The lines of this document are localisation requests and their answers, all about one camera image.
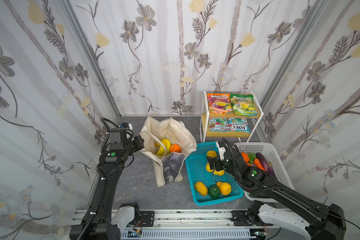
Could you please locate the yellow lemon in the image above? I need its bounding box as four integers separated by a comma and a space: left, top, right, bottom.
213, 170, 225, 176
207, 151, 217, 158
206, 163, 215, 173

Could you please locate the yellow banana bunch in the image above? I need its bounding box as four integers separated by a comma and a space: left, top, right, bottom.
155, 139, 171, 157

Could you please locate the orange fruit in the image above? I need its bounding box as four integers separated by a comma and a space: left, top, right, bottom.
170, 144, 182, 153

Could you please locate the cream canvas tote bag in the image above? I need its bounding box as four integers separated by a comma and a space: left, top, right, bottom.
140, 117, 197, 188

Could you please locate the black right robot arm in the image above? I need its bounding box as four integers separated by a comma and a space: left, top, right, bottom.
208, 138, 348, 240

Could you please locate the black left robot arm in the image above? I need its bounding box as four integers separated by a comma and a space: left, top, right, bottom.
69, 118, 145, 240

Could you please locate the green mint candy bag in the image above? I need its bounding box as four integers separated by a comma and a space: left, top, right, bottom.
228, 118, 251, 133

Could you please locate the orange candy bag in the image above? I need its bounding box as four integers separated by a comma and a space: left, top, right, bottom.
207, 93, 233, 114

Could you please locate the green yellow candy bag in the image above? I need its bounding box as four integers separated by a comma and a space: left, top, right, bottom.
230, 94, 258, 117

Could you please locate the yellow pear right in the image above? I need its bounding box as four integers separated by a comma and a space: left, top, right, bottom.
216, 182, 232, 196

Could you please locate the teal plastic basket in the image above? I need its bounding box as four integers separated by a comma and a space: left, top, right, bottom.
185, 142, 244, 206

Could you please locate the green avocado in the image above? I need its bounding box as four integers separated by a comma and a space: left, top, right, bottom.
208, 185, 221, 199

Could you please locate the yellow bumpy citrus left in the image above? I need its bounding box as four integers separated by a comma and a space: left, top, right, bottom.
195, 182, 208, 196

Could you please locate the white metal wooden shelf rack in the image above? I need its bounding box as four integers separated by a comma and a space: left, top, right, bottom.
200, 91, 264, 143

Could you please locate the orange carrot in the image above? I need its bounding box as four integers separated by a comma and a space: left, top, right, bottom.
254, 158, 268, 172

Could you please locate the dark eggplant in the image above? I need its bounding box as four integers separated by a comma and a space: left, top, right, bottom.
256, 153, 277, 179

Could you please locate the white plastic basket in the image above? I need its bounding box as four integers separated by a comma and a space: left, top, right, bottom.
224, 143, 294, 204

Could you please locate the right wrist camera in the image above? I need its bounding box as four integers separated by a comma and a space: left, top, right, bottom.
216, 141, 227, 161

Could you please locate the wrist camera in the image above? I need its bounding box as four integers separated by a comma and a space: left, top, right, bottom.
216, 141, 227, 161
120, 123, 133, 131

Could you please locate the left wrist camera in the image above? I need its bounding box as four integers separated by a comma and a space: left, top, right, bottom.
120, 123, 133, 131

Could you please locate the aluminium rail base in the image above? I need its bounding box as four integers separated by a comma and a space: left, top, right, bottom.
71, 207, 323, 240

